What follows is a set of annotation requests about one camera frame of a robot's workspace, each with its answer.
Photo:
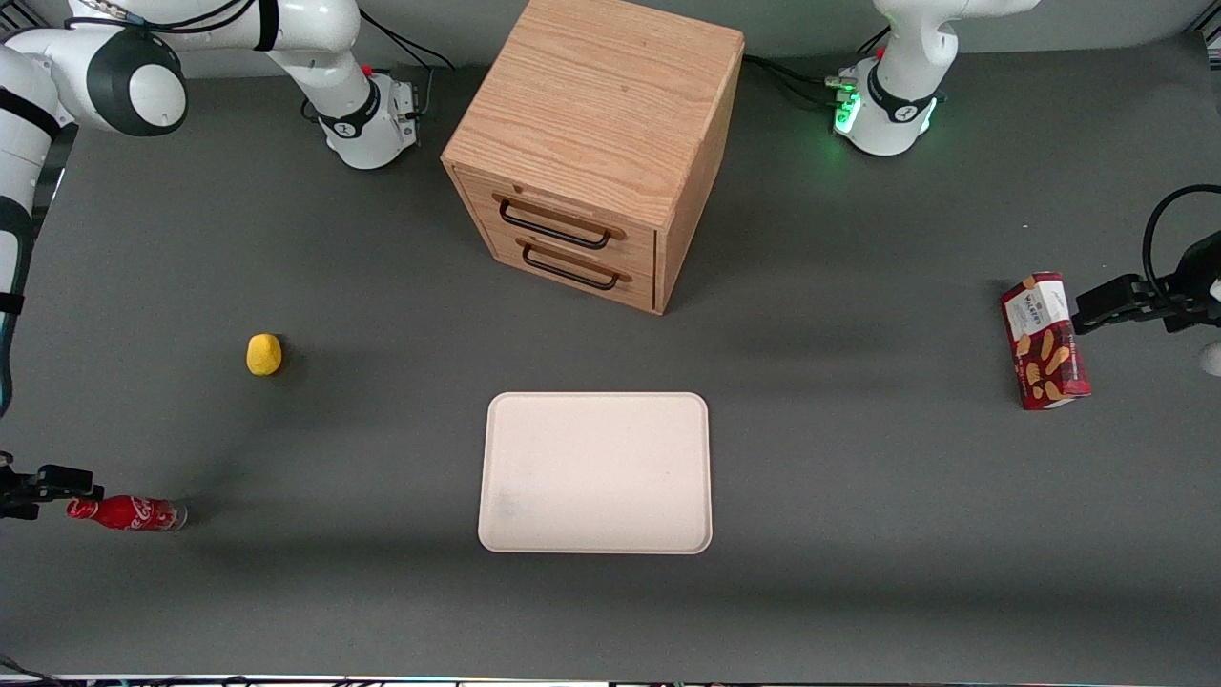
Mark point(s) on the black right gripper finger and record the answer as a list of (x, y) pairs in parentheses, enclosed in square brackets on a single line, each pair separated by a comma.
[(67, 482)]

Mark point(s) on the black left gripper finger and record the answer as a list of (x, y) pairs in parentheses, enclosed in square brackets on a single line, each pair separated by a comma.
[(1133, 289), (1097, 310)]

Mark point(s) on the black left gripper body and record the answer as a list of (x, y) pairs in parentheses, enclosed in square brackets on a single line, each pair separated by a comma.
[(1189, 289)]

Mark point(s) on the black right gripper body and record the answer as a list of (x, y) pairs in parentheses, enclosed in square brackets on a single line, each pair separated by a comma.
[(19, 489)]

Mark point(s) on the red coke bottle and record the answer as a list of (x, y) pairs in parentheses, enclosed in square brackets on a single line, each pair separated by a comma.
[(134, 513)]

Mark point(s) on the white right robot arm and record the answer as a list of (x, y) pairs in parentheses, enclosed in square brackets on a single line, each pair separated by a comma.
[(305, 38)]

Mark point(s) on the cream plastic tray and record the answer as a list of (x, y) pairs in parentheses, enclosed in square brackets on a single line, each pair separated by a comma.
[(596, 472)]

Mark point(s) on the red tartan shortbread box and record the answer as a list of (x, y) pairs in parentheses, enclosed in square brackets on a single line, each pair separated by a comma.
[(1045, 343)]

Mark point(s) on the yellow lemon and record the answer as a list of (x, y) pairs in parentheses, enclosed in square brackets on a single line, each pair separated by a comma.
[(264, 355)]

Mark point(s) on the wooden drawer front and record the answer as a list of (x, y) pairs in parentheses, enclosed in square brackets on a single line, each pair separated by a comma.
[(637, 286), (634, 250)]

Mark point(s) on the wooden drawer cabinet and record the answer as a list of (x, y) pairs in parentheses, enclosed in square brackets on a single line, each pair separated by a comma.
[(591, 95)]

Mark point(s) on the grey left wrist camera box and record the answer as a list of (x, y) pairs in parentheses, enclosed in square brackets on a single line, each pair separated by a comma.
[(1211, 358)]

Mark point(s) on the dark aluminium frame rail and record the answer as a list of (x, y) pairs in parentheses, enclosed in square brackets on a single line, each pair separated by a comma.
[(1213, 36)]

